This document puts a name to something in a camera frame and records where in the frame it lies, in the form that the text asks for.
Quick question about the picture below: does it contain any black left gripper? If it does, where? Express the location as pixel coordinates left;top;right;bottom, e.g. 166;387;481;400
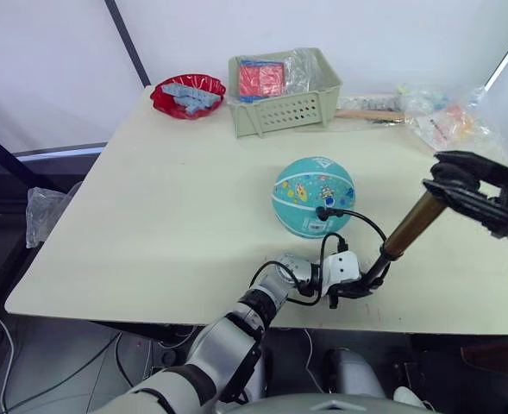
327;263;389;311

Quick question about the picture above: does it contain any black pump hose with needle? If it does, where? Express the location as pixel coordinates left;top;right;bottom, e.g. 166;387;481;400
316;205;389;256

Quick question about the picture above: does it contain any bronze hand pump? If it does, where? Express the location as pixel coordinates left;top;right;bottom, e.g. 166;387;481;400
362;191;448;288

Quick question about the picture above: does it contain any teal cartoon print ball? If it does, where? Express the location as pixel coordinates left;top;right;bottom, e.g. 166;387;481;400
271;156;358;239

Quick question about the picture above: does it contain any white printed packet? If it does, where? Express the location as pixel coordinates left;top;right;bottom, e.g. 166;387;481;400
413;112;458;152

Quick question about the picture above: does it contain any clear bag of colourful items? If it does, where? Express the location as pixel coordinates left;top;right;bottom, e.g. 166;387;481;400
398;84;503;146

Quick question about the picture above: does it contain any grey rounded shape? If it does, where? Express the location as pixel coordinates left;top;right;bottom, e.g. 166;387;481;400
323;348;386;400

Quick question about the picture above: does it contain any white rounded shape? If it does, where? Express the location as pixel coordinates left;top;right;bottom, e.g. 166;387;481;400
392;385;430;411

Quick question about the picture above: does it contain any wooden stick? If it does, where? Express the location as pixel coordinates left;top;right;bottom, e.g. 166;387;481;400
334;109;411;125

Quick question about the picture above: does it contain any clear bag of dark parts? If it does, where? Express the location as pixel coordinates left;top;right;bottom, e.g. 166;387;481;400
336;95;405;113

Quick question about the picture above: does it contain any beige perforated plastic basket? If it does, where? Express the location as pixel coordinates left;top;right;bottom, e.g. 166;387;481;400
228;46;343;139

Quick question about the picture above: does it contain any crinkled clear plastic bag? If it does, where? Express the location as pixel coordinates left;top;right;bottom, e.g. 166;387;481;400
283;47;326;96

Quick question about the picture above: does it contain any black table underframe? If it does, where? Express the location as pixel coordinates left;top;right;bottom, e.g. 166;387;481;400
92;320;204;347

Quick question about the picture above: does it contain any red flat packet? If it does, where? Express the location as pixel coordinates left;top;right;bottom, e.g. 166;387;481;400
237;60;286;97

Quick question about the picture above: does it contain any blue block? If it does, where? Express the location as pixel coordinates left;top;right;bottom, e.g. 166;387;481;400
161;83;196;99
176;100;214;118
183;87;221;104

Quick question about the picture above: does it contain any red plastic bowl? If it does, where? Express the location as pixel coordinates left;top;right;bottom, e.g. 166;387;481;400
150;73;228;122

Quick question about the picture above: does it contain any black slanted pole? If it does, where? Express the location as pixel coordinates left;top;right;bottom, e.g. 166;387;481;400
103;0;153;88

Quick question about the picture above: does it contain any black slanted bar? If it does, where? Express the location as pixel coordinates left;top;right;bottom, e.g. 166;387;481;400
0;124;67;193

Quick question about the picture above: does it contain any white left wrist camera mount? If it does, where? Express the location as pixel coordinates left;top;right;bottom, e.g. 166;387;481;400
321;252;363;287

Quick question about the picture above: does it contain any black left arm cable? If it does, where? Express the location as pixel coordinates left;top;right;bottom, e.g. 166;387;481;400
249;232;350;309

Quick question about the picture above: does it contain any white window frame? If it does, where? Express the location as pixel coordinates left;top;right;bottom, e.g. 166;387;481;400
481;27;508;90

